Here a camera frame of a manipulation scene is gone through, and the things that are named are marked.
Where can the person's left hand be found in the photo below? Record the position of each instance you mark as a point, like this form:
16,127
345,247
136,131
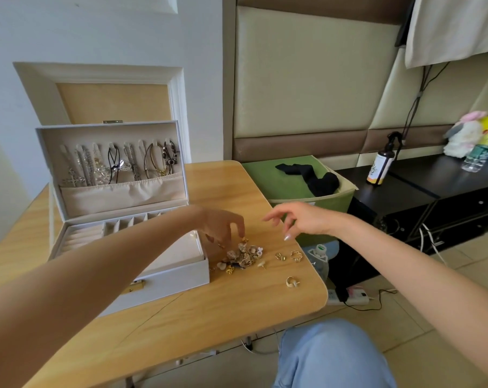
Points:
220,226

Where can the person's right hand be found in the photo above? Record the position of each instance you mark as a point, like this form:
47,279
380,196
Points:
309,216

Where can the small earrings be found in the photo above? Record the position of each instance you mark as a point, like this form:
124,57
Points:
243,257

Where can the white jewelry box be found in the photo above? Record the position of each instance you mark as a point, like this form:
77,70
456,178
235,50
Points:
131,198

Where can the person's right forearm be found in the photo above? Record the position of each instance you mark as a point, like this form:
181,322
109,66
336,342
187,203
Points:
430,278

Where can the person's left forearm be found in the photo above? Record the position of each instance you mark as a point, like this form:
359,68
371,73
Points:
74,287

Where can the black cloth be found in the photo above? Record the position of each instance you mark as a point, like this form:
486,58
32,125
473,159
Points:
321,181

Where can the dark spray bottle white label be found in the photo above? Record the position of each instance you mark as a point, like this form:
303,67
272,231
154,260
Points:
381,164

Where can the white power strip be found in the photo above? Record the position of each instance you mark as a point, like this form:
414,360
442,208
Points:
355,297

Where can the black low cabinet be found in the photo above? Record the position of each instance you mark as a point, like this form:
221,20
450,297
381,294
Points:
438,198

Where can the white pink plush toy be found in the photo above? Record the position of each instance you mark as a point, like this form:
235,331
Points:
464,137

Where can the clear bottle green cap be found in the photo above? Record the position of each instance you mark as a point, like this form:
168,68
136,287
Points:
480,149

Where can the white hanging cloth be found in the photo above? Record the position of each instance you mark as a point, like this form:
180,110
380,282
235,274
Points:
454,28

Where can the beige padded wall panel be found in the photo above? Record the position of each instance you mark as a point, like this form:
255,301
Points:
309,76

